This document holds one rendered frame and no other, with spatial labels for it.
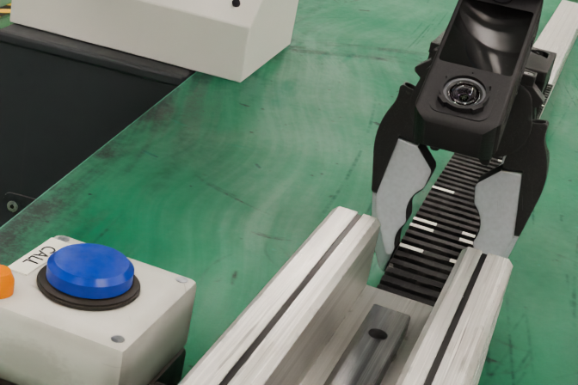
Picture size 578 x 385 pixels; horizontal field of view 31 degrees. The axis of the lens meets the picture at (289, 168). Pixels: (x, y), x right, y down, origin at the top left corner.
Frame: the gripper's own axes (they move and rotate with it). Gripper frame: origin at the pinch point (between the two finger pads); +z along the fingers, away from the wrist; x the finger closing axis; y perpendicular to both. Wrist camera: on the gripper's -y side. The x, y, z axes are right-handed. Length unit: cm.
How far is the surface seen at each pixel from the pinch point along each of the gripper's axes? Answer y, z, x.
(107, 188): 1.8, 2.4, 23.4
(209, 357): -26.7, -6.2, 4.7
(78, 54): 29, 3, 41
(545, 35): 77, 0, 1
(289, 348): -23.7, -5.9, 2.4
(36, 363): -24.7, -1.6, 13.1
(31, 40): 29, 3, 46
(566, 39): 78, 0, -2
